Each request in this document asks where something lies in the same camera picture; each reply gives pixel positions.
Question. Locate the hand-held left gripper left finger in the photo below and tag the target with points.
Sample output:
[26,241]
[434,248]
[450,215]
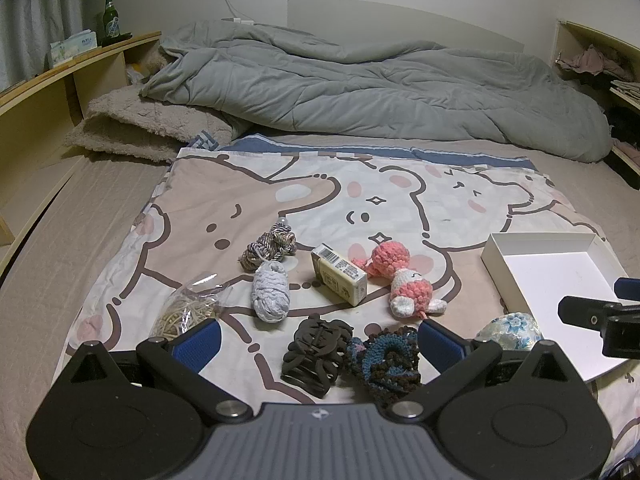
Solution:
[197,347]

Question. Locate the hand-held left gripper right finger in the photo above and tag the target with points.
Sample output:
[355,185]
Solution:
[440,347]

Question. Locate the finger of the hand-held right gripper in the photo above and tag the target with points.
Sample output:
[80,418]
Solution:
[629,288]
[585,310]

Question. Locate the white cardboard box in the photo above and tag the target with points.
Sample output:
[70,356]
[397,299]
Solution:
[550,280]

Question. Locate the yellow tissue packet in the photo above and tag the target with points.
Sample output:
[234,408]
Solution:
[340,277]

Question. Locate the bag of rubber bands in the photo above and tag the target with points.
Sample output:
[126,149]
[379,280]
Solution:
[185,310]

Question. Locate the blue brown crochet scrunchie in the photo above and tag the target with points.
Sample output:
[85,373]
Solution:
[385,365]

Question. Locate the floral embroidered pouch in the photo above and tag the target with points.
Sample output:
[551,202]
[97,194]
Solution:
[510,330]

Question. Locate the pink crochet toy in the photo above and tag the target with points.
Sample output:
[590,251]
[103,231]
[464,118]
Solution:
[390,260]

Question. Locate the black hair claw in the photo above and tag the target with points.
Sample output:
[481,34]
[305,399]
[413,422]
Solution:
[315,355]

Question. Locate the cartoon printed blanket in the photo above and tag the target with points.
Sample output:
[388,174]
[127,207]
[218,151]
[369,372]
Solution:
[240,195]

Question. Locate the folded light garments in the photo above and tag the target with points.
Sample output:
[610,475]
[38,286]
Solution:
[625,87]

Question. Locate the blue checked cloth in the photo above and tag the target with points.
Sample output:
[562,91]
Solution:
[205,140]

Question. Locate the beige fuzzy blanket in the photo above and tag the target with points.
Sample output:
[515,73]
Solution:
[150,125]

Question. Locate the pink crumpled garment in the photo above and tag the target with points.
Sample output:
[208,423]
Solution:
[595,62]

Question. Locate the wooden bedside shelf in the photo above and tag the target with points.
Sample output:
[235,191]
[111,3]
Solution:
[30,160]

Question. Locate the open wooden clothes shelf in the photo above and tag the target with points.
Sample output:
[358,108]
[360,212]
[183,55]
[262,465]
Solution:
[567,40]

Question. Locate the grey duvet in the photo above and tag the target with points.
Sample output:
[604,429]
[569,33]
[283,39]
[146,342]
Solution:
[350,90]

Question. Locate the beige plush pillow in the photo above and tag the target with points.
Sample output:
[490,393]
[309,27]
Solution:
[147,65]

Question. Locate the blue white tissue pack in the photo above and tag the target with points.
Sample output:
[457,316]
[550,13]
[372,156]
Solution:
[72,47]

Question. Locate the white power strip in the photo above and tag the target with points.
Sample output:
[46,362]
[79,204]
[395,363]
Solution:
[240,21]

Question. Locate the green glass bottle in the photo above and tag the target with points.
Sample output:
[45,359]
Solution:
[110,20]

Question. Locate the grey curtain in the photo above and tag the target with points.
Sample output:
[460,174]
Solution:
[30,25]

